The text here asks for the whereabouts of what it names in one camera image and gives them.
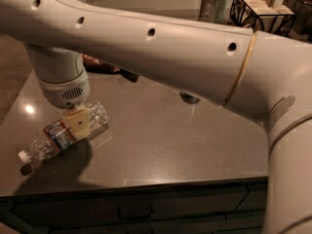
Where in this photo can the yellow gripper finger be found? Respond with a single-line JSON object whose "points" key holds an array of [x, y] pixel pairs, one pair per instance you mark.
{"points": [[77, 119]]}

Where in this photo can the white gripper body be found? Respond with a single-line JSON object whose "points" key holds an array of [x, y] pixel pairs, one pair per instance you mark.
{"points": [[66, 94]]}

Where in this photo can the clear plastic water bottle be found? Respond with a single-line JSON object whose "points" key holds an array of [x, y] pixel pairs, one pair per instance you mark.
{"points": [[57, 137]]}

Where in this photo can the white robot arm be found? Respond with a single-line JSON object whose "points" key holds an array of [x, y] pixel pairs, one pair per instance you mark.
{"points": [[263, 77]]}

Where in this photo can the blue silver redbull can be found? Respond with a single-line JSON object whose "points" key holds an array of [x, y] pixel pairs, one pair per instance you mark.
{"points": [[189, 98]]}

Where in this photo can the brown white snack bag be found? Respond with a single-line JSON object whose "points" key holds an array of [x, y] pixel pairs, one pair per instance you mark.
{"points": [[97, 66]]}

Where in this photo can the metal cup with utensils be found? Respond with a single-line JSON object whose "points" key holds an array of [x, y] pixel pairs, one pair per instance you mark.
{"points": [[213, 11]]}

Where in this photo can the dark container top right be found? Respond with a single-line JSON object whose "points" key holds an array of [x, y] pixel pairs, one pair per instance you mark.
{"points": [[303, 16]]}

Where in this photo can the dark drawer handle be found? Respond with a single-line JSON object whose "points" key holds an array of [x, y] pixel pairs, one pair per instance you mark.
{"points": [[134, 213]]}

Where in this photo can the black wire napkin basket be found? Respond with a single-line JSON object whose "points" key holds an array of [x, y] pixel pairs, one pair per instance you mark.
{"points": [[262, 15]]}

